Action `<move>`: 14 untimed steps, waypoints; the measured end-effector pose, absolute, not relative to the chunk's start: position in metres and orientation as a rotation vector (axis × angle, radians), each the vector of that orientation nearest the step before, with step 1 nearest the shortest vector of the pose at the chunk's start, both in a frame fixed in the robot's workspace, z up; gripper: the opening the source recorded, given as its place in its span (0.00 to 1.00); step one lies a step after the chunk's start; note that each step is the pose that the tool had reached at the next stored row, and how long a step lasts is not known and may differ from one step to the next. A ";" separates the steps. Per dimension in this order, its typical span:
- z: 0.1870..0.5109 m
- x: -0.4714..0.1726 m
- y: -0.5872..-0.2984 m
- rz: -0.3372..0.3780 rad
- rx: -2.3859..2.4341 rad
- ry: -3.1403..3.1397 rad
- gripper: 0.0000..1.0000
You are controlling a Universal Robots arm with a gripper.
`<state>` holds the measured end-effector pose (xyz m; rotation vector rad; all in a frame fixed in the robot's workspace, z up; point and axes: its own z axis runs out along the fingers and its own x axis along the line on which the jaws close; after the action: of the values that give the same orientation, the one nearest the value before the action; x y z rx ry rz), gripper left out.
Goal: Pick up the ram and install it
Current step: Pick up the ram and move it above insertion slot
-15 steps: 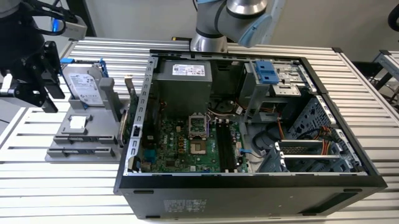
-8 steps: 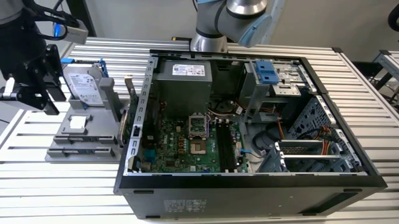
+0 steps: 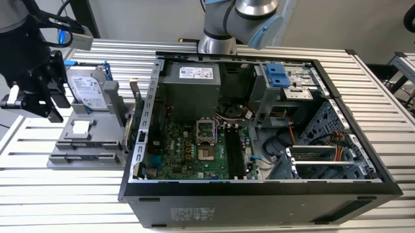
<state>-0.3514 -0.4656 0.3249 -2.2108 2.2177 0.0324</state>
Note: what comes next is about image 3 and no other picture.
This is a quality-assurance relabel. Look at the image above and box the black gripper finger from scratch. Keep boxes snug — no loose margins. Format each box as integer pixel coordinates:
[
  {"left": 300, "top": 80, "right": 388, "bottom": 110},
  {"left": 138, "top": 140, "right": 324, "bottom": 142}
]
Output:
[
  {"left": 48, "top": 50, "right": 71, "bottom": 109},
  {"left": 19, "top": 65, "right": 64, "bottom": 123}
]

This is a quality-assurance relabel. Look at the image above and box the RAM stick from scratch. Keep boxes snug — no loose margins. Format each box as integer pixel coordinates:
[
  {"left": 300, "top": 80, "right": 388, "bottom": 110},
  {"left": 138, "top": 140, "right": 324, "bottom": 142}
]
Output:
[
  {"left": 64, "top": 155, "right": 103, "bottom": 161},
  {"left": 69, "top": 141, "right": 105, "bottom": 148}
]

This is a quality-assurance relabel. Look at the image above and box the black RAM slot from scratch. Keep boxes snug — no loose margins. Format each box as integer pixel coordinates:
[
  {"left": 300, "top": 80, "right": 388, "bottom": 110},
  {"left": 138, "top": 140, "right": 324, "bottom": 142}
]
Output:
[
  {"left": 232, "top": 124, "right": 250, "bottom": 180},
  {"left": 224, "top": 124, "right": 240, "bottom": 180}
]

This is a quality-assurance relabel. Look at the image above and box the hard disk in blue carrier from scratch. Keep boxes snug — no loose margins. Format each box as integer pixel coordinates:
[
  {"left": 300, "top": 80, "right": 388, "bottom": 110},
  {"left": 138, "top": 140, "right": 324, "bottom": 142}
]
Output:
[{"left": 64, "top": 60, "right": 113, "bottom": 112}]

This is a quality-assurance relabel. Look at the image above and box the silver CPU chip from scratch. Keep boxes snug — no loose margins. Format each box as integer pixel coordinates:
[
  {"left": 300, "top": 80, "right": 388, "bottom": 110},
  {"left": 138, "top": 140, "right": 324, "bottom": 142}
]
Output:
[{"left": 71, "top": 120, "right": 91, "bottom": 134}]

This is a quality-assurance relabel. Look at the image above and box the grey parts rack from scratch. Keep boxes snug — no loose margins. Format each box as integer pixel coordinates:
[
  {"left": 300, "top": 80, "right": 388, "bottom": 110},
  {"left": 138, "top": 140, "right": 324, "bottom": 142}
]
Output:
[{"left": 47, "top": 81, "right": 138, "bottom": 169}]

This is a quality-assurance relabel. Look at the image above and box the green graphics card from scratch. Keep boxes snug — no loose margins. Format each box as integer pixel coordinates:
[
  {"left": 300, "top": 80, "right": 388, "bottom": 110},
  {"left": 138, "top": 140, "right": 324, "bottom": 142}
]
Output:
[{"left": 122, "top": 77, "right": 146, "bottom": 152}]

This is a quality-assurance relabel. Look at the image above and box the grey power supply unit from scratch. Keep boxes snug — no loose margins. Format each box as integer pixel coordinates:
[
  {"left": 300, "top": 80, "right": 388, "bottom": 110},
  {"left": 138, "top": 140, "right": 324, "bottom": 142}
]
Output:
[{"left": 159, "top": 62, "right": 222, "bottom": 122}]

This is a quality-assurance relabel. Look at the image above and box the green motherboard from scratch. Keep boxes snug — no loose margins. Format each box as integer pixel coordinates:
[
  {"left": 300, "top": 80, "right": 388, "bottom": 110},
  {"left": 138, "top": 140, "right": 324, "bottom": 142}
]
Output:
[{"left": 146, "top": 122, "right": 260, "bottom": 181}]

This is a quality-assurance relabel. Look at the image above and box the metal socket cover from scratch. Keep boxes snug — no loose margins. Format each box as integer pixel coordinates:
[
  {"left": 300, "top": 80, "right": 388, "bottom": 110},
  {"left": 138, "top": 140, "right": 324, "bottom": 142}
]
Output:
[{"left": 195, "top": 117, "right": 218, "bottom": 145}]

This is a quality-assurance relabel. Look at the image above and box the CPU socket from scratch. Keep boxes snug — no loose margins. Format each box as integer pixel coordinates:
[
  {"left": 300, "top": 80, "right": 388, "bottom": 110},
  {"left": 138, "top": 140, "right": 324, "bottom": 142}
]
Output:
[{"left": 196, "top": 144, "right": 218, "bottom": 162}]

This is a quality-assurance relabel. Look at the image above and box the CPU cooler fan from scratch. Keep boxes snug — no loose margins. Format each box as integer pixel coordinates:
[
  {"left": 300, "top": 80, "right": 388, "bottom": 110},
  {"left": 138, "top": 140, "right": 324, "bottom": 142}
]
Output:
[{"left": 216, "top": 103, "right": 252, "bottom": 119}]

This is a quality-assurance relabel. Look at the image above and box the blue drive bay latch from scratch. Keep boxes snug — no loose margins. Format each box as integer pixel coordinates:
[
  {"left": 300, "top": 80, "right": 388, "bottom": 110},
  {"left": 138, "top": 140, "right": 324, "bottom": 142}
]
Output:
[{"left": 264, "top": 62, "right": 291, "bottom": 88}]

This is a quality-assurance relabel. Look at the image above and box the black open PC case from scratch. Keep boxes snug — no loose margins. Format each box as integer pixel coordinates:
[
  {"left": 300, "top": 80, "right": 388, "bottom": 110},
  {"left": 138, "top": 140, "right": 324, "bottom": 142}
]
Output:
[{"left": 116, "top": 50, "right": 404, "bottom": 229}]

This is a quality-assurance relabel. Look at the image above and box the grey optical drive cage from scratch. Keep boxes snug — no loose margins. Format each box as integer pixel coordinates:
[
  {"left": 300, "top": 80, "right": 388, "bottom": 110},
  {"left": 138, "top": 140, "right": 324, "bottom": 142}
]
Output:
[{"left": 251, "top": 62, "right": 320, "bottom": 127}]

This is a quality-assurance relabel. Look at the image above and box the grey disk bay cage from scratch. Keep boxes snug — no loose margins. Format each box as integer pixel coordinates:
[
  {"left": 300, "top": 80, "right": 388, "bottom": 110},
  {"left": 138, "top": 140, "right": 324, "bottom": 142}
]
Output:
[{"left": 268, "top": 134, "right": 379, "bottom": 180}]

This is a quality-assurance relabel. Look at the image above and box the metal slat side table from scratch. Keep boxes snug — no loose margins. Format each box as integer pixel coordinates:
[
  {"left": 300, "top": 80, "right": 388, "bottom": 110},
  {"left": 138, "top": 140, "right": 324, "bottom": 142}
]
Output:
[{"left": 384, "top": 51, "right": 415, "bottom": 107}]

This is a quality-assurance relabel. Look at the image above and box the silver side wrist camera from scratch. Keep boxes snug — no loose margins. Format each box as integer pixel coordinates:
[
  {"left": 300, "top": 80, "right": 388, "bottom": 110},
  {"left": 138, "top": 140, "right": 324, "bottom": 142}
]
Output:
[{"left": 0, "top": 82, "right": 25, "bottom": 110}]

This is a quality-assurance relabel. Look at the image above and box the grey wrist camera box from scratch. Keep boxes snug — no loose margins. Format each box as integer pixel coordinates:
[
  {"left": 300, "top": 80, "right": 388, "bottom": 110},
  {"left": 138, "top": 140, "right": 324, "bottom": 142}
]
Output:
[{"left": 69, "top": 25, "right": 93, "bottom": 51}]

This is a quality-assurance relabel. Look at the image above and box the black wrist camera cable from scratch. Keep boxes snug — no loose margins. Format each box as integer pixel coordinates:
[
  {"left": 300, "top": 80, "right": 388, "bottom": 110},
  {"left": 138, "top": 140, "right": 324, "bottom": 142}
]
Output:
[{"left": 28, "top": 0, "right": 85, "bottom": 49}]

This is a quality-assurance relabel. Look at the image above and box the black upright post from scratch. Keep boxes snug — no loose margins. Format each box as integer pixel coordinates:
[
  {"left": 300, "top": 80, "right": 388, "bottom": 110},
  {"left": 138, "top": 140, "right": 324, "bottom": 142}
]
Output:
[{"left": 77, "top": 0, "right": 101, "bottom": 39}]

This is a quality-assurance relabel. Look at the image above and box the black data cable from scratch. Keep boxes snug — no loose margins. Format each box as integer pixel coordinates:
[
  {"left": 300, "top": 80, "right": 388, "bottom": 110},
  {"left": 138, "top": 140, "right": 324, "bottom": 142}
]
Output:
[{"left": 262, "top": 134, "right": 290, "bottom": 161}]

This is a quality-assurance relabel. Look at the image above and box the orange and red wire bundle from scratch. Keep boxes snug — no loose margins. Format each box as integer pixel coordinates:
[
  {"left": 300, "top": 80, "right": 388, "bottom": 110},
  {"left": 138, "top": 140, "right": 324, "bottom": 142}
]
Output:
[{"left": 332, "top": 131, "right": 346, "bottom": 162}]

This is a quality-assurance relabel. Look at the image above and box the black curved hose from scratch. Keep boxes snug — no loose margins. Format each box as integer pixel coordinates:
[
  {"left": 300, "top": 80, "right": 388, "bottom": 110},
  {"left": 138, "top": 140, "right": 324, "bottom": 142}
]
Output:
[{"left": 403, "top": 3, "right": 415, "bottom": 32}]

